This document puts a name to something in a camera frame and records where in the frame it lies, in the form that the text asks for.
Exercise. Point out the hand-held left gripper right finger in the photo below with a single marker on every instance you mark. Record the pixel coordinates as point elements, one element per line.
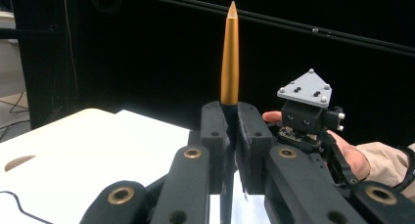
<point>254,139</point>

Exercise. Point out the white table sheet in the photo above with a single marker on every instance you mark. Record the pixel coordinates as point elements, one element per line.
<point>98,171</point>

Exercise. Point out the black curtain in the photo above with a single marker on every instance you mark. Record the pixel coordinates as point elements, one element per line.
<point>147,54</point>

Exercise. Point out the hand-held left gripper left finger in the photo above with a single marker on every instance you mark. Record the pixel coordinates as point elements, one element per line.
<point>215,126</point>

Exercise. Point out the black metal frame bar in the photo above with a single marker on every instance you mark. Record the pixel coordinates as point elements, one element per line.
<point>293,24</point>

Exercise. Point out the black pen with orange end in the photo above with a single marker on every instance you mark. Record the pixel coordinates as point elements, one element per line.
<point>230,54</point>

